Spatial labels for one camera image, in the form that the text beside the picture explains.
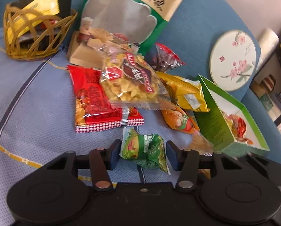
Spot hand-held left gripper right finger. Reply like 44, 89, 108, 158
166, 140, 247, 191

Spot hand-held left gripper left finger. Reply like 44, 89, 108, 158
40, 139, 121, 192

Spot clear packet tan snacks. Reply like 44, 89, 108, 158
192, 132, 214, 178

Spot green pea snack packet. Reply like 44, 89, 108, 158
120, 127, 171, 175

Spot orange snack packet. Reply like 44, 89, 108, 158
160, 106, 200, 135

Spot green cardboard box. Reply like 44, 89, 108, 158
193, 74, 270, 157

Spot red foil snack packet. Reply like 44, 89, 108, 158
67, 65, 145, 133

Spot yellow snack packet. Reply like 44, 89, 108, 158
156, 72, 211, 113

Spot clear chips packet dark label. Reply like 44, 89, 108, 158
100, 47, 177, 110

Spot clear red dried fruit packet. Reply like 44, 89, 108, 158
147, 43, 186, 73

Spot light blue striped blanket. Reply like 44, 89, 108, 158
0, 27, 202, 189

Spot round floral fan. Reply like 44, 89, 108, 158
210, 30, 257, 92

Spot bookshelf with books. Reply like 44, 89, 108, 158
249, 16, 281, 142

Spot woven wicker basket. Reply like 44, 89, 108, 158
3, 5, 78, 61

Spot blue fabric sofa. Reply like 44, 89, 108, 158
0, 0, 281, 167

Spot large beige green grain pouch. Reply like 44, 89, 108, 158
67, 0, 195, 67

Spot white plastic roll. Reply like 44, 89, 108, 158
258, 28, 279, 63

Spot yellow foil packet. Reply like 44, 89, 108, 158
7, 0, 61, 40

